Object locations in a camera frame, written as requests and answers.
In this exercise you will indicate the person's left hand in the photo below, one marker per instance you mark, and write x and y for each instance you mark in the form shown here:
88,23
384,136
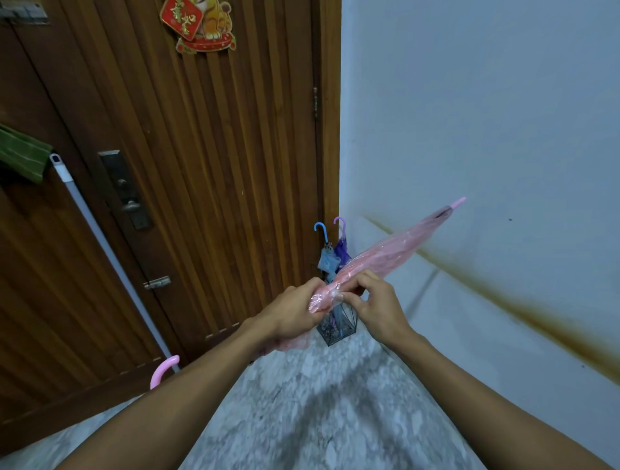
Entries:
286,314

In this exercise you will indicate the person's right hand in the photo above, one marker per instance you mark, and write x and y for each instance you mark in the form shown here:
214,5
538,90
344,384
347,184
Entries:
380,310

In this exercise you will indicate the person's right thumb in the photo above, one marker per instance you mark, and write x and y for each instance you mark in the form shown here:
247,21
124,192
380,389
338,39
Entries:
351,301

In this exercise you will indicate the person's left thumb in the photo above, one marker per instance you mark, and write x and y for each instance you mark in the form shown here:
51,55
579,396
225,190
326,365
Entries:
315,286

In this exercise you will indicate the pink translucent umbrella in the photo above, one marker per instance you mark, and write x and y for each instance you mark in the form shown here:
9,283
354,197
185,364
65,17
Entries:
387,254

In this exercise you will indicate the person's right forearm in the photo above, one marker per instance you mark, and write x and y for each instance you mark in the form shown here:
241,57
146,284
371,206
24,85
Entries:
479,411

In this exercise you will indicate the person's left forearm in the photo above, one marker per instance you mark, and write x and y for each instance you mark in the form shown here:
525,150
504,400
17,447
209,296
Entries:
174,406

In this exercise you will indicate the blue folded umbrella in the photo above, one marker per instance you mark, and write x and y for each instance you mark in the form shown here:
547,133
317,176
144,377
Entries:
328,259

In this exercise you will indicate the purple folded umbrella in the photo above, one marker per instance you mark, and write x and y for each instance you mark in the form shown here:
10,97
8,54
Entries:
342,249

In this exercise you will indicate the brown wooden door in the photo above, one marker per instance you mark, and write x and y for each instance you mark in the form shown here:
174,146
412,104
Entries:
203,184

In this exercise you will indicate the metal door latch bolt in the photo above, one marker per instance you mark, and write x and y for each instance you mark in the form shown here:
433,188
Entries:
157,283

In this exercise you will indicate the metal door hinge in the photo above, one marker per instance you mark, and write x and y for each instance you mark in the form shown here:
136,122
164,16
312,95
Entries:
315,104

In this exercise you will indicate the white mop pole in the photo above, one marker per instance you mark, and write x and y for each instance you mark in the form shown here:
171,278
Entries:
109,252

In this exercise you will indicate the dark metal door lock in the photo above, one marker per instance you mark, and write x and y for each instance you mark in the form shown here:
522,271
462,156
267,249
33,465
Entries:
127,193

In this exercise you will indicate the red tiger door decoration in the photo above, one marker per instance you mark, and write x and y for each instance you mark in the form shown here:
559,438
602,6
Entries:
201,22

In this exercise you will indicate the green cloth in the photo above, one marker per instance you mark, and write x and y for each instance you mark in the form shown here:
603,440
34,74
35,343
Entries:
22,155

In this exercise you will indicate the grey metal door bolt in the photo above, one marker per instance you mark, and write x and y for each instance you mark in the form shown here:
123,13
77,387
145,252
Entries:
22,10

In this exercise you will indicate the brown wooden door frame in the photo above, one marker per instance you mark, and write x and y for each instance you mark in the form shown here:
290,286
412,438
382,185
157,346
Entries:
331,111

